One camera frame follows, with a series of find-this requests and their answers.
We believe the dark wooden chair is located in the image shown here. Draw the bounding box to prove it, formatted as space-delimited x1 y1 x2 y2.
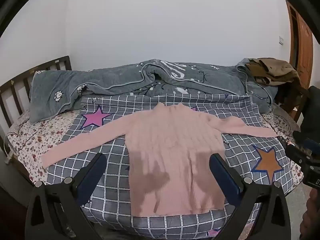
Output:
275 80 310 123

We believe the dark cloth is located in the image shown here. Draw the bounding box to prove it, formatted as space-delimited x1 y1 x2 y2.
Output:
307 86 320 134

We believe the grey checked sheet with stars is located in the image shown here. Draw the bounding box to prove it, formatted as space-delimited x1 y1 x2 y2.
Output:
47 94 304 240

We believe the brown clothes pile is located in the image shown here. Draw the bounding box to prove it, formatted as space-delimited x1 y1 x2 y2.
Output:
246 57 300 87

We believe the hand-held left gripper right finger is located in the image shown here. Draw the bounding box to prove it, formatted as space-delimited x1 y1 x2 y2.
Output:
209 152 292 240

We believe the dark wooden headboard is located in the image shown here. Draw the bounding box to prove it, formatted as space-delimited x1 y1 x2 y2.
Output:
0 56 73 130

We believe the person's right hand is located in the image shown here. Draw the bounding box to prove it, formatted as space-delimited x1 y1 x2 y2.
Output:
303 188 320 240

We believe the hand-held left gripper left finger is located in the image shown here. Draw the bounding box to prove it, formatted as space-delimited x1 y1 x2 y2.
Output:
24 152 107 240

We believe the floral bed sheet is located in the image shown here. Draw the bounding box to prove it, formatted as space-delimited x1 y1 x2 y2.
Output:
6 102 299 190

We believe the wooden door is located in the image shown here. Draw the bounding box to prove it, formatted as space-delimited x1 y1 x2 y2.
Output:
285 0 314 90

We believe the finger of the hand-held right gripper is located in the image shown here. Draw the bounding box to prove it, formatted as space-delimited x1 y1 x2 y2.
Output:
278 136 312 170
293 129 320 153

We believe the pink knit sweater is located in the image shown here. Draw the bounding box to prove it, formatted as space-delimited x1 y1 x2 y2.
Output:
41 102 278 217

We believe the grey fleece blanket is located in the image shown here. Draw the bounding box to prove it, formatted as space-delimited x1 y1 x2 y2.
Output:
29 59 278 125

